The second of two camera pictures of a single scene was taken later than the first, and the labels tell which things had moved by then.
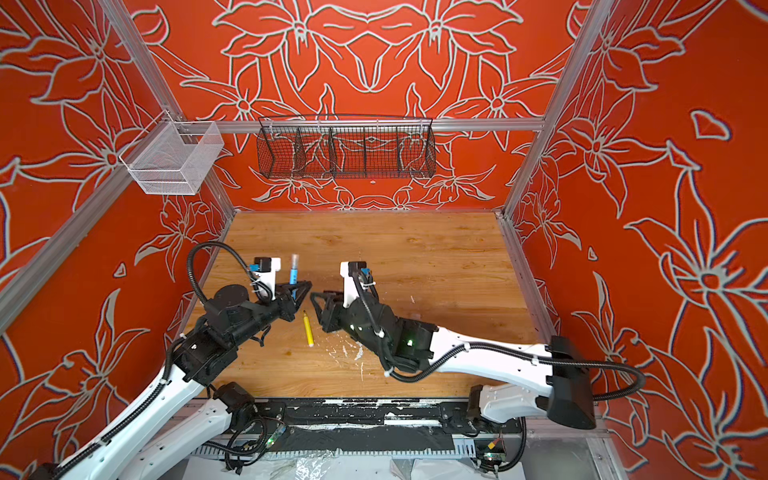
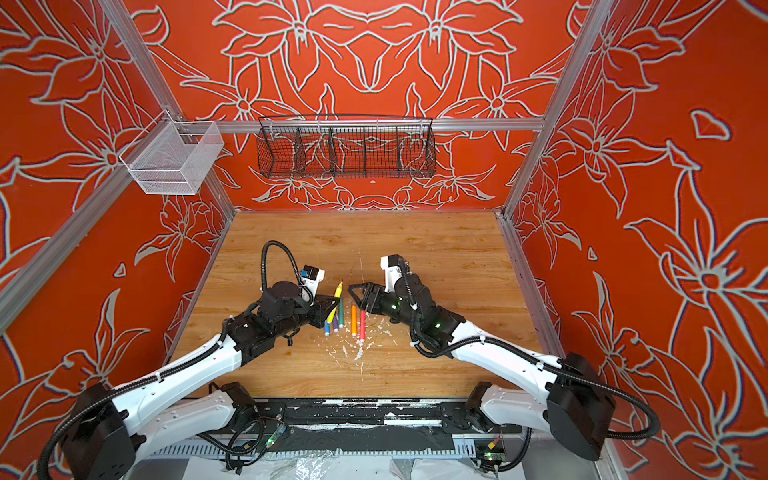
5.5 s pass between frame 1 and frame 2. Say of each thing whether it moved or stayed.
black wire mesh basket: stayed
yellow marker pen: moved
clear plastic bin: stayed
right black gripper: moved
